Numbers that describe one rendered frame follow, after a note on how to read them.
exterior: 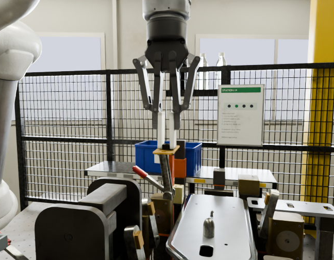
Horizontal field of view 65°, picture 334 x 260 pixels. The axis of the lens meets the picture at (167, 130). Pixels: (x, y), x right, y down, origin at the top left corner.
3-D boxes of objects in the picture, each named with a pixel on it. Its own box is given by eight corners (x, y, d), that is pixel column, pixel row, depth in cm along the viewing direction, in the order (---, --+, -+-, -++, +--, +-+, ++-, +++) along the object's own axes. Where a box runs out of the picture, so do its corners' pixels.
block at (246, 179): (256, 267, 105) (260, 180, 102) (236, 264, 107) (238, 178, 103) (254, 256, 113) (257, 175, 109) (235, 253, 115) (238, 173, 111)
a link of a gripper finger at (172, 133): (171, 111, 51) (176, 111, 51) (172, 146, 52) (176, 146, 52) (168, 112, 48) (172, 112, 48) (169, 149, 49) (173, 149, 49)
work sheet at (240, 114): (262, 146, 130) (265, 83, 126) (216, 145, 135) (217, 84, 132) (262, 146, 132) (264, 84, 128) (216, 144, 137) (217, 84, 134)
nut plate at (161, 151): (172, 155, 46) (172, 148, 46) (152, 153, 47) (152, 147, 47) (180, 146, 55) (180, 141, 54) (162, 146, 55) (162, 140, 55)
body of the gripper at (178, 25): (138, 16, 45) (139, 69, 46) (186, 12, 44) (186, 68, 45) (150, 27, 53) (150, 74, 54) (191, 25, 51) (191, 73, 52)
